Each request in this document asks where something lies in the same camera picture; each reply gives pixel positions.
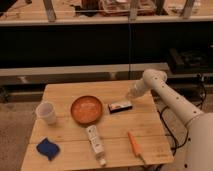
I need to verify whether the white tube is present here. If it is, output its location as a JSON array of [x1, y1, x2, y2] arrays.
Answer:
[[86, 125, 106, 166]]

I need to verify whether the blue sponge cloth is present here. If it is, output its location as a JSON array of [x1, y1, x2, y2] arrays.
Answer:
[[36, 138, 60, 161]]

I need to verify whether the orange wooden bowl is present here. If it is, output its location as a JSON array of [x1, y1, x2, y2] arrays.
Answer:
[[70, 95, 103, 125]]

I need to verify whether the orange carrot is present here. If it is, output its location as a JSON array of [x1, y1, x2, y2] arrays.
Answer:
[[127, 132, 146, 165]]

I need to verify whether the black box on shelf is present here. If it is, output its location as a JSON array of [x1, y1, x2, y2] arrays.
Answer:
[[167, 48, 213, 74]]

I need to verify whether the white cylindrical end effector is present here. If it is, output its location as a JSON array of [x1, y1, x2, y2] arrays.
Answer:
[[126, 80, 147, 99]]

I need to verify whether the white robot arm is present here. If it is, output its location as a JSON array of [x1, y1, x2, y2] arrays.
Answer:
[[126, 69, 213, 171]]

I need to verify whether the black and white eraser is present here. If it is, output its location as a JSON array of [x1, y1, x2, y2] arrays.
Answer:
[[108, 100, 133, 113]]

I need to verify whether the translucent plastic cup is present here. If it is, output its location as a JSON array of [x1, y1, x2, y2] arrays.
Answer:
[[35, 101, 56, 125]]

